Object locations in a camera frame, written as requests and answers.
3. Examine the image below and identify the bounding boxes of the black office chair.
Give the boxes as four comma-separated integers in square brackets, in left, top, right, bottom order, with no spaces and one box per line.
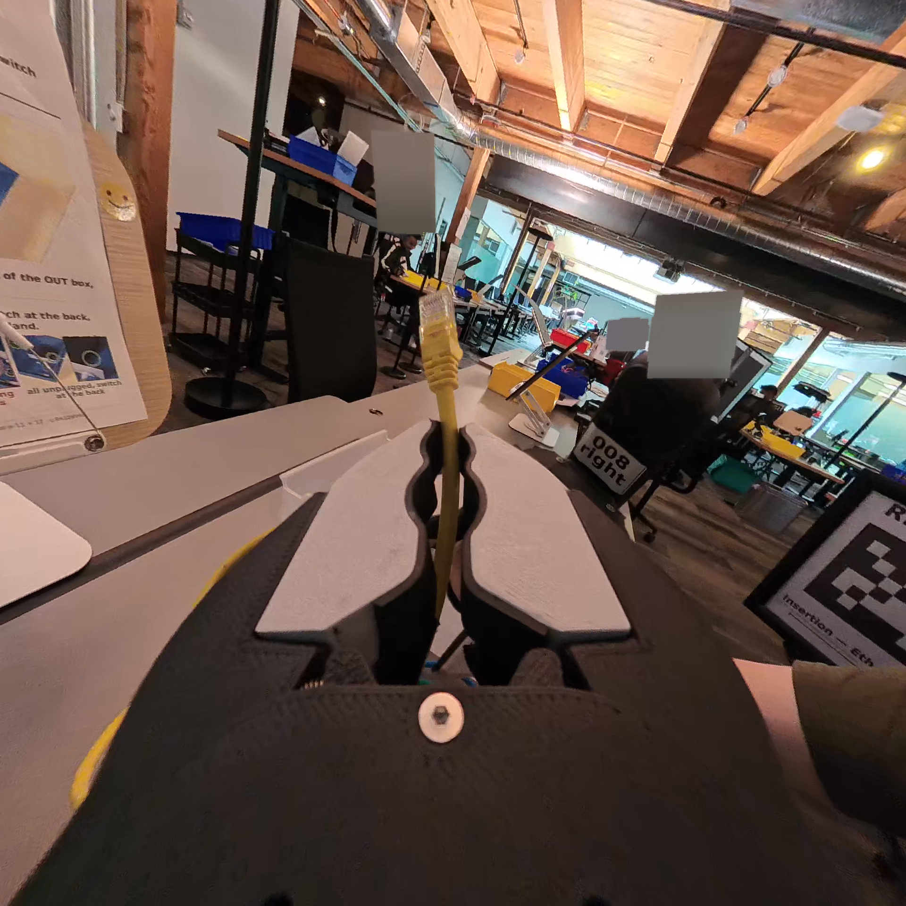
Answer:
[283,235,378,404]

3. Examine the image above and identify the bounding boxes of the grey trash bin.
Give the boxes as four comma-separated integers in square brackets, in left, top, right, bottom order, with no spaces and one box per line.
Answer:
[736,481,808,535]

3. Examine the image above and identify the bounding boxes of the black framed marker sign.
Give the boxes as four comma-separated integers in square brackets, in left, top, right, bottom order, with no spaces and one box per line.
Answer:
[743,473,906,670]

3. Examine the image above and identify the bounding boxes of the white stand base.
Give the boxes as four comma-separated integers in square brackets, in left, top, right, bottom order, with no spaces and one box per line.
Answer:
[0,481,93,610]

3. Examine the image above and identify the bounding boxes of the wooden top standing desk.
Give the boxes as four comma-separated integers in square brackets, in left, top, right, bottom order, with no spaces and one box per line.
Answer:
[218,129,379,355]

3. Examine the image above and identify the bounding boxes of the wooden post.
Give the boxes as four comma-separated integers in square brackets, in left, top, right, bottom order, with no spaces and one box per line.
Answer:
[117,0,178,323]

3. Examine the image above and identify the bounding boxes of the blue storage bin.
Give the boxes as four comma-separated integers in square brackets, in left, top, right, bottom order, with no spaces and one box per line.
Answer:
[176,211,273,250]
[286,134,358,186]

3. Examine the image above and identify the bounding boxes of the black rolling cart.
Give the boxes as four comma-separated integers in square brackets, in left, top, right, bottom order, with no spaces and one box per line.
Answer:
[170,212,273,376]

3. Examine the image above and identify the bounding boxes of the white device stand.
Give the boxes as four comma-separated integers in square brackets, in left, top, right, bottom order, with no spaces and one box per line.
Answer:
[506,329,592,448]

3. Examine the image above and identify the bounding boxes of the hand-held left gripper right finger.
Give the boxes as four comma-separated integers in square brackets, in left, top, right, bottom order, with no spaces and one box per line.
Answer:
[456,423,633,686]

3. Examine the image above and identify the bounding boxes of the yellow ethernet cable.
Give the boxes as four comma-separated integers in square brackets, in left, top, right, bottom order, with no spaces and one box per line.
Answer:
[69,289,466,811]

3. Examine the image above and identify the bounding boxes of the clear plastic box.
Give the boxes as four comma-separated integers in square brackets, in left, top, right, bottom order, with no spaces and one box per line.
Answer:
[279,428,390,521]

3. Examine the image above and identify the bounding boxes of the printed instruction sheet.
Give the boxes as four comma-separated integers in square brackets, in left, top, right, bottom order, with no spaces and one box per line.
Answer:
[0,0,148,448]

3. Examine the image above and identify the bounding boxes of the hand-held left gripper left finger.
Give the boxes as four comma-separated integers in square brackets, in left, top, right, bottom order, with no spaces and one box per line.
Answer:
[253,419,443,686]

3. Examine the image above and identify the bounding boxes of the yellow storage bin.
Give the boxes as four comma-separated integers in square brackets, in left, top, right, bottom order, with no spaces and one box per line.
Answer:
[488,361,562,419]

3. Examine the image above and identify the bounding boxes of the person's right forearm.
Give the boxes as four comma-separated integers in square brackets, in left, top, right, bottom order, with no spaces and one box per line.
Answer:
[732,658,906,857]

